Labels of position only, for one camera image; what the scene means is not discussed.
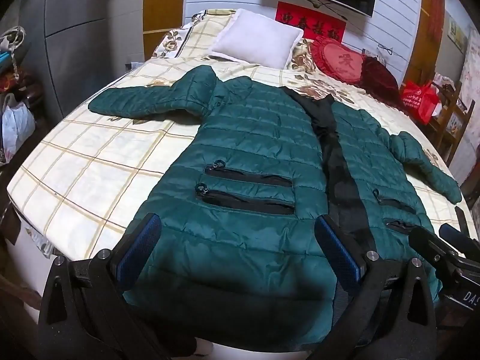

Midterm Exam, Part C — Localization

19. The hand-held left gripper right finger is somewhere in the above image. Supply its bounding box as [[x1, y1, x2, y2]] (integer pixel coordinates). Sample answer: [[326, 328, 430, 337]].
[[314, 215, 439, 360]]

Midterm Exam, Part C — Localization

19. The white square pillow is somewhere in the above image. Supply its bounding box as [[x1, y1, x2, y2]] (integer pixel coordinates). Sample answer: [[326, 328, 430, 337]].
[[207, 8, 305, 70]]

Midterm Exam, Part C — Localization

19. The bed with floral checked sheet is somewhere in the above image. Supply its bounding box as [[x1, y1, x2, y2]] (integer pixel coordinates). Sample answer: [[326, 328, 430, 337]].
[[7, 7, 474, 271]]

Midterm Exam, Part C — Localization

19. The black wall cable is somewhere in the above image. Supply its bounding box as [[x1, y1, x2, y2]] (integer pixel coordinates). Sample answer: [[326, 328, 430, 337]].
[[295, 0, 409, 60]]

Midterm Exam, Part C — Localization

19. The yellow wooden door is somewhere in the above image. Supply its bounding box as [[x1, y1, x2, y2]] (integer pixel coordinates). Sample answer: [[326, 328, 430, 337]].
[[143, 0, 187, 61]]

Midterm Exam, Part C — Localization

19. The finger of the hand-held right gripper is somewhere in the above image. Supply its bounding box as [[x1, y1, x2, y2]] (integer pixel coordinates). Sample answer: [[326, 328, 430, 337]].
[[439, 223, 480, 250], [408, 226, 456, 276]]

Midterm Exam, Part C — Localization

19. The dark red velvet cushion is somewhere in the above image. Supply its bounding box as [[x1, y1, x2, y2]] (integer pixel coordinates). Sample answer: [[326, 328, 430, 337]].
[[360, 56, 401, 110]]

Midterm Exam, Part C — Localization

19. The wooden chair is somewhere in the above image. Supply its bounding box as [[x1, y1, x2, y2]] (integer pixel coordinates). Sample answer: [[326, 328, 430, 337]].
[[427, 79, 470, 166]]

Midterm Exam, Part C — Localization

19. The red shopping bag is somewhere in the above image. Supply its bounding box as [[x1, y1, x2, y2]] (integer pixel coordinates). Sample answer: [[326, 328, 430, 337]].
[[399, 80, 442, 125]]

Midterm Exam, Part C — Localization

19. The white plastic bag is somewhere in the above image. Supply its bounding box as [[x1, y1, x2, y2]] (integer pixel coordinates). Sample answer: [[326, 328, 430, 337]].
[[1, 94, 37, 164]]

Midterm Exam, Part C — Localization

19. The dark green puffer jacket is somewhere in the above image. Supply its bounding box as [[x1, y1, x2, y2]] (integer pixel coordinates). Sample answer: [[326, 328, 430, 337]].
[[88, 65, 463, 353]]

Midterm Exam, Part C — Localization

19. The red wall banner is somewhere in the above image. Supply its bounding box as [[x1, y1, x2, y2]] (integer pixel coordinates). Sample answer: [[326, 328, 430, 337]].
[[275, 1, 347, 43]]

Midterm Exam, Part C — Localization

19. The red heart-shaped cushion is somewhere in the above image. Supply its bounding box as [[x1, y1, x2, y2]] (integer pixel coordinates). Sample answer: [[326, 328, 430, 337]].
[[309, 37, 370, 85]]

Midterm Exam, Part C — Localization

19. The grey wardrobe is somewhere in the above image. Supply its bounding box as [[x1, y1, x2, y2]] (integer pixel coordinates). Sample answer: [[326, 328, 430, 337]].
[[17, 0, 148, 122]]

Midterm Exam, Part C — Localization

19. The framed wall picture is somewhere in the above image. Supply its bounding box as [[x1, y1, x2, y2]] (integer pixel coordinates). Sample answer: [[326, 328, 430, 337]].
[[448, 18, 469, 52]]

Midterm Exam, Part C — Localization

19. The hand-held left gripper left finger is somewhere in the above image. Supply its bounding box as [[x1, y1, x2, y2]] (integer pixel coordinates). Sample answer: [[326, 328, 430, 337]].
[[37, 213, 163, 360]]

